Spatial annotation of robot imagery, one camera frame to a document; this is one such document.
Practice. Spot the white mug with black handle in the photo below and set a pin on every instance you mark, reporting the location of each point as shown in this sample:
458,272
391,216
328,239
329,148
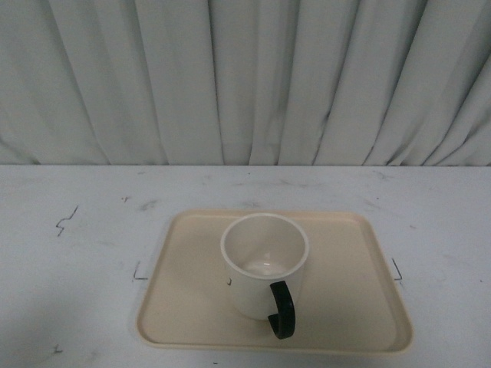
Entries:
265,255

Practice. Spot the beige rectangular plastic tray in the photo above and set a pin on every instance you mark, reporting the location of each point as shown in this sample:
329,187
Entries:
348,304

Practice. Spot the white pleated curtain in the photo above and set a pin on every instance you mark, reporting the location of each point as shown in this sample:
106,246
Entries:
325,83

